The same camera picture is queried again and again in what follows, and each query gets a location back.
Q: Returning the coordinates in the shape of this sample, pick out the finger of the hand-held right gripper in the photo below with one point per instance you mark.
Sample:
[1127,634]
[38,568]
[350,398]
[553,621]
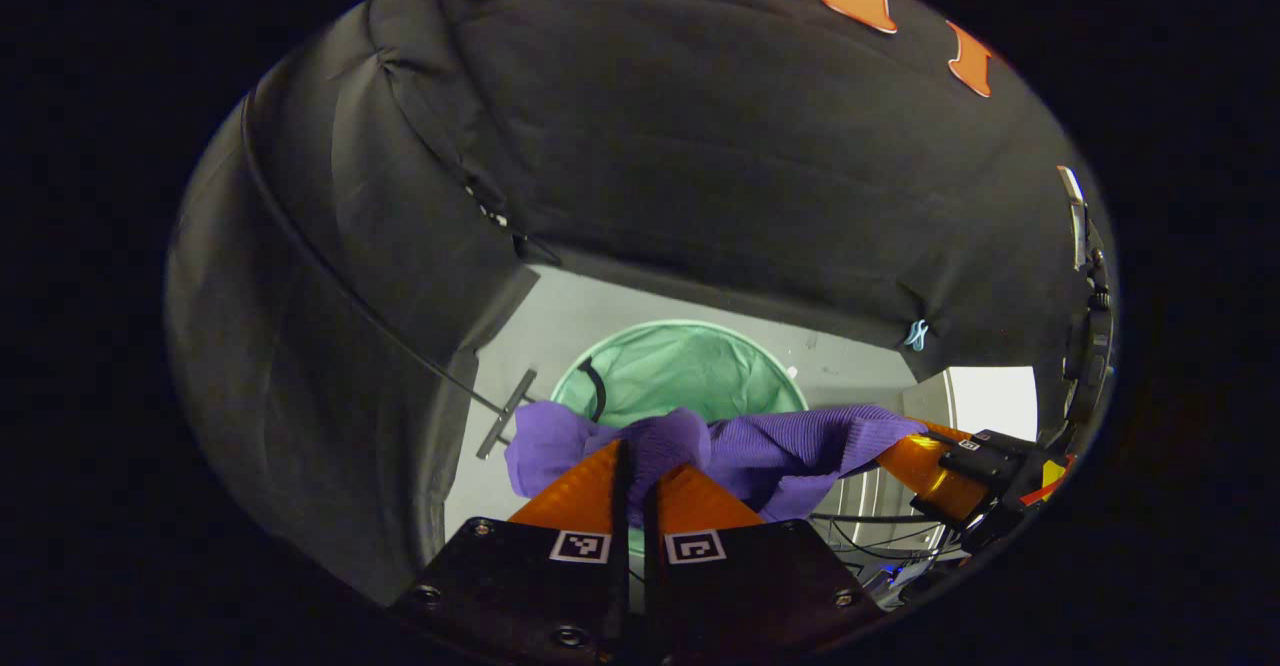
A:
[1005,443]
[930,471]

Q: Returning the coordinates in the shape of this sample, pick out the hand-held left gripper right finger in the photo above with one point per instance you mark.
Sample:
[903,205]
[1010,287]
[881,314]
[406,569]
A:
[652,566]

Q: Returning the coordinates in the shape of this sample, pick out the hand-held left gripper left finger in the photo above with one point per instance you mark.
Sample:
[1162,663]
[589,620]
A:
[621,516]

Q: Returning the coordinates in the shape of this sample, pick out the purple ribbed jacket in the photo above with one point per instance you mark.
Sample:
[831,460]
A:
[780,446]

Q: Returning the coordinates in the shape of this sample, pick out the green laundry hamper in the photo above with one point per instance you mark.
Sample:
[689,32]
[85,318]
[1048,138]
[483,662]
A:
[690,366]

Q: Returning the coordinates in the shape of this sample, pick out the black clothes rack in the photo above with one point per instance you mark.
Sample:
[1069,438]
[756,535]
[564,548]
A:
[505,416]

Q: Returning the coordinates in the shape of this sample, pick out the white panel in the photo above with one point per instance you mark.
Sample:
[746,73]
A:
[990,401]

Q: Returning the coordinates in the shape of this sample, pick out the light blue clip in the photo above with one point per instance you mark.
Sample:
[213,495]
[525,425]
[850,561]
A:
[916,334]

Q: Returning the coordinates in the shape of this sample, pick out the dark metal stand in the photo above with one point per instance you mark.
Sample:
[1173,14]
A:
[1095,316]

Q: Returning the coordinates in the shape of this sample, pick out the black backdrop cloth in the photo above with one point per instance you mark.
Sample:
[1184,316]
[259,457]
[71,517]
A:
[700,146]
[1000,246]
[300,346]

